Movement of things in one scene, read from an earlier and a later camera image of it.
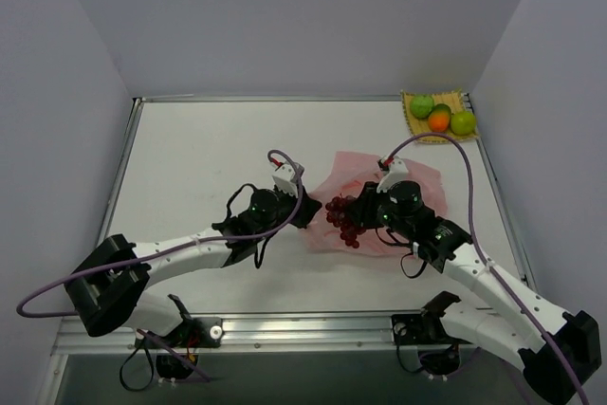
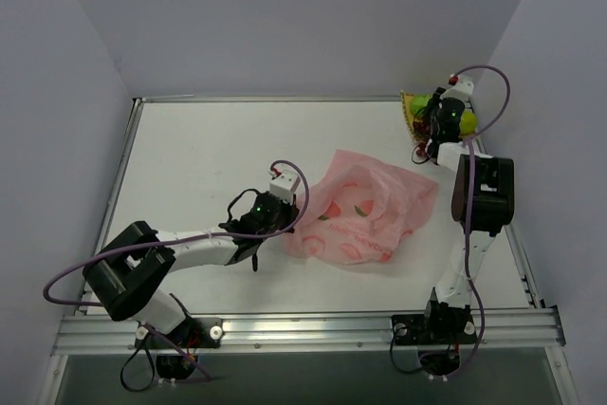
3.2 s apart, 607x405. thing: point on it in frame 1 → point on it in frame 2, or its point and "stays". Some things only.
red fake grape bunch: [338, 214] → [421, 133]
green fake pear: [463, 123] stays
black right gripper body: [366, 209] → [431, 104]
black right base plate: [416, 329] stays
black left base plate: [201, 332] stays
